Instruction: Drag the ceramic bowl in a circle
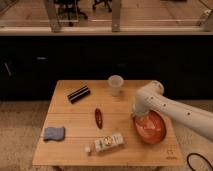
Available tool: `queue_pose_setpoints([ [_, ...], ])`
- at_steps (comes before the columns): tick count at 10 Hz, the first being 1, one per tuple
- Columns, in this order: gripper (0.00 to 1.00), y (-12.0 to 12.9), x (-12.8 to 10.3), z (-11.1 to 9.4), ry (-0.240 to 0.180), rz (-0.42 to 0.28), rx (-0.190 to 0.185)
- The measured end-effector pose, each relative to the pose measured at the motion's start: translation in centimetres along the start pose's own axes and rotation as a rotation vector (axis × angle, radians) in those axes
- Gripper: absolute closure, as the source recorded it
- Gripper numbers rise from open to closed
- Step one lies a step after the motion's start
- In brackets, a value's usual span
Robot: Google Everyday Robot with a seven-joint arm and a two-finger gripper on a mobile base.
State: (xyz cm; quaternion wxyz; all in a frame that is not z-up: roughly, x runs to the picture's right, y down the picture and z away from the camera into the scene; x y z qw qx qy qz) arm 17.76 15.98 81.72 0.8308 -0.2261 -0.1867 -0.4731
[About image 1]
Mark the orange ceramic bowl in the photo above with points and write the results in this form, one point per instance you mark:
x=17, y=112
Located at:
x=151, y=128

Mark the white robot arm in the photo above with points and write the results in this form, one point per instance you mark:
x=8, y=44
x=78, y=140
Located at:
x=151, y=97

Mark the black striped box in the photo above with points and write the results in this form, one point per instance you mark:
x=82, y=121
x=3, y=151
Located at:
x=78, y=94

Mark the red chili pepper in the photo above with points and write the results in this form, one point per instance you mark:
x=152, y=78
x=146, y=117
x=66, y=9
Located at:
x=98, y=118

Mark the wooden table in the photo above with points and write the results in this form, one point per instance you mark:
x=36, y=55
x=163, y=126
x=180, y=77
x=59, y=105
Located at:
x=87, y=111

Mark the white labelled bottle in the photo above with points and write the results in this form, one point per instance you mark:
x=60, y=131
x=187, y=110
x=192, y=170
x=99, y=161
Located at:
x=105, y=143

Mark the blue sponge cloth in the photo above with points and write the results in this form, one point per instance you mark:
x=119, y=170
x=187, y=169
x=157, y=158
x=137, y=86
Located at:
x=53, y=133

